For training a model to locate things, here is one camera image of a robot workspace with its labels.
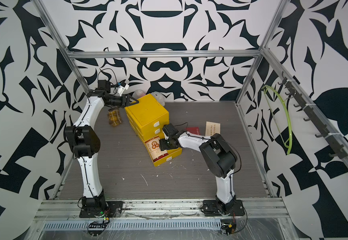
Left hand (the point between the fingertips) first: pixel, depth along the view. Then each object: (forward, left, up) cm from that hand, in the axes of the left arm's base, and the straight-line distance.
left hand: (135, 101), depth 92 cm
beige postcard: (-7, -50, -21) cm, 54 cm away
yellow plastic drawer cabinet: (-14, -9, 0) cm, 17 cm away
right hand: (-19, -16, -19) cm, 31 cm away
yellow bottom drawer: (-28, -21, -15) cm, 38 cm away
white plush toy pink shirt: (+19, 0, -10) cm, 21 cm away
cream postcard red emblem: (-21, -10, -20) cm, 31 cm away
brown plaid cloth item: (+3, +18, -20) cm, 27 cm away
